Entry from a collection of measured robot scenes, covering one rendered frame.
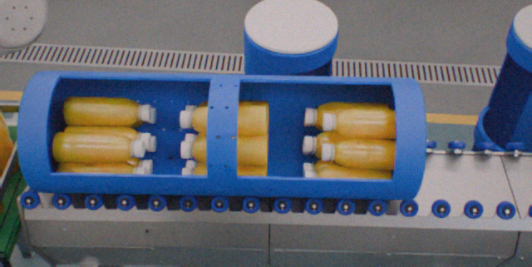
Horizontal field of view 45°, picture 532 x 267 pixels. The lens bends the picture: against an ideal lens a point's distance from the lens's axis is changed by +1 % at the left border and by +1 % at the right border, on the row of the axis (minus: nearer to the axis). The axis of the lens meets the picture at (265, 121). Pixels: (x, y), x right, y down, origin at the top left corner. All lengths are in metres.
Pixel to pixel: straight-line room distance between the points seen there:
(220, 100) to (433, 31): 2.45
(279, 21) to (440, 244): 0.79
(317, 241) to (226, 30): 2.17
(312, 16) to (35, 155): 0.92
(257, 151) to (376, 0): 2.56
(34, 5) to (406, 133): 0.90
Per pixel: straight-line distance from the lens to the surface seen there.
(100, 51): 3.55
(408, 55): 3.51
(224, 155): 1.37
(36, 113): 1.45
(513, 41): 2.04
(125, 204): 1.56
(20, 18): 0.69
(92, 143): 1.48
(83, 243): 1.67
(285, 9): 1.97
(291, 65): 1.84
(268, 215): 1.55
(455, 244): 1.66
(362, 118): 1.43
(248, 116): 1.42
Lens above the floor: 2.18
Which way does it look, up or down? 46 degrees down
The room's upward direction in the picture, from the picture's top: straight up
